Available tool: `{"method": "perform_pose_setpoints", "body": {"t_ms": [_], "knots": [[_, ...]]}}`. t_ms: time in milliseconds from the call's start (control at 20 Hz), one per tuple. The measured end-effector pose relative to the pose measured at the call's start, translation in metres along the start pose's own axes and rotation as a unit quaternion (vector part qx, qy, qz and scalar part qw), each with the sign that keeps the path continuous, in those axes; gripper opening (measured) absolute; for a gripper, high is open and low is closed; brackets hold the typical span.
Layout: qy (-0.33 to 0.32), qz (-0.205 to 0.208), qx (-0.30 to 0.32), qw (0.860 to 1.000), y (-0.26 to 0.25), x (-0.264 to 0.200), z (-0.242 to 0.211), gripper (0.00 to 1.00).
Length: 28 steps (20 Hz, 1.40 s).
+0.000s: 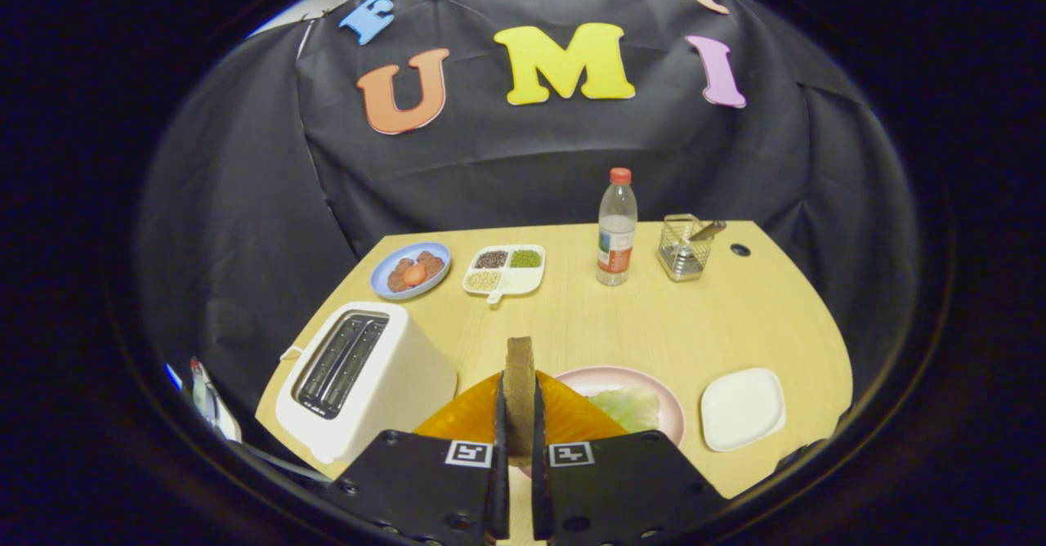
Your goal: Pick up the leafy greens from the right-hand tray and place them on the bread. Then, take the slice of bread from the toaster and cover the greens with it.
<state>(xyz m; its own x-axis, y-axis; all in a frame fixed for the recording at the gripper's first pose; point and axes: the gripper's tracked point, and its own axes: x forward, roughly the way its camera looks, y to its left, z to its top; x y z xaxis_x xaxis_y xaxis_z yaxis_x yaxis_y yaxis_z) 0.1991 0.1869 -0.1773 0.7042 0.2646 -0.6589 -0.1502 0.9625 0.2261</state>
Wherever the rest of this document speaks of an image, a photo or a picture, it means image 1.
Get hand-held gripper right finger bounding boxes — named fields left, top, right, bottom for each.
left=531, top=370, right=730, bottom=546

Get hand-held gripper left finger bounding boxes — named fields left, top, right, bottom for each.
left=323, top=370, right=512, bottom=546

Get brown toast bread slice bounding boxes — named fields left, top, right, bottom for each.
left=503, top=336, right=538, bottom=459

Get green lettuce leaf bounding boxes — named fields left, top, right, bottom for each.
left=587, top=387, right=661, bottom=435

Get pink plate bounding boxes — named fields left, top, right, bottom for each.
left=554, top=365, right=686, bottom=449

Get white toaster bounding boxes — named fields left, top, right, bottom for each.
left=275, top=301, right=458, bottom=465

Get white compartment tray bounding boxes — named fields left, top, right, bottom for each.
left=463, top=244, right=547, bottom=306

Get white square plate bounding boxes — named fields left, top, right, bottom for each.
left=700, top=368, right=787, bottom=453

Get brown meat pieces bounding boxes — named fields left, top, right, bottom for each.
left=387, top=250, right=445, bottom=293

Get blue plate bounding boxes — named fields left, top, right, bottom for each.
left=370, top=241, right=452, bottom=301

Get clear bottle with red cap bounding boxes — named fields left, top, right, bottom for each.
left=596, top=168, right=638, bottom=287

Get small black object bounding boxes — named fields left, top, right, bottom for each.
left=776, top=440, right=826, bottom=473

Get white blurry object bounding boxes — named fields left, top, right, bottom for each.
left=190, top=356, right=243, bottom=445

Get wire mesh cutlery holder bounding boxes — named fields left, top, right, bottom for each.
left=656, top=214, right=713, bottom=283

